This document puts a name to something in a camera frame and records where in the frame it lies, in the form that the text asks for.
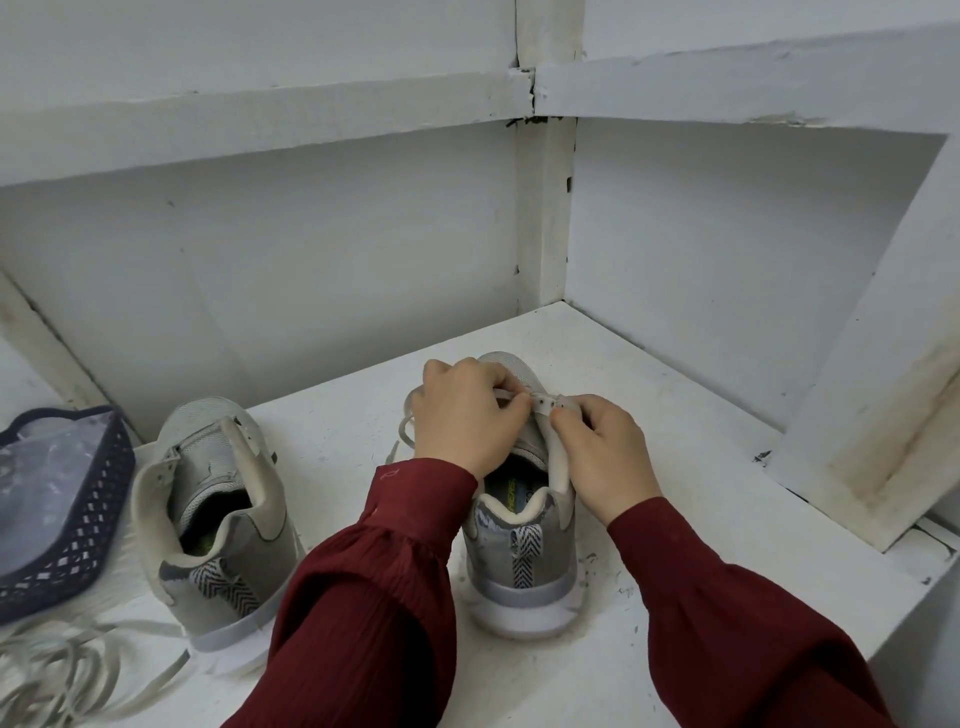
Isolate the person's right hand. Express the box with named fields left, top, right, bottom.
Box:
left=550, top=394, right=665, bottom=527

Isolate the person's left hand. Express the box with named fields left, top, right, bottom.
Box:
left=412, top=357, right=536, bottom=485

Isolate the grey shoelace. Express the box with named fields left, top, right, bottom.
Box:
left=0, top=612, right=194, bottom=728
left=393, top=387, right=584, bottom=452

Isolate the grey mesh shoe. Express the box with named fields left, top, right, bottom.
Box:
left=130, top=396, right=305, bottom=678
left=393, top=351, right=590, bottom=642

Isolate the clear plastic bag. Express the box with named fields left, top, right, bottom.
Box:
left=0, top=417, right=119, bottom=579

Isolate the person's right forearm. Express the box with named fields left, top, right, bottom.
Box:
left=606, top=495, right=899, bottom=728

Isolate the person's left forearm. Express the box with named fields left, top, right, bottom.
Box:
left=222, top=457, right=480, bottom=728

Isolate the dark plastic lattice basket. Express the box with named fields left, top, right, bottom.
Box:
left=0, top=405, right=138, bottom=626

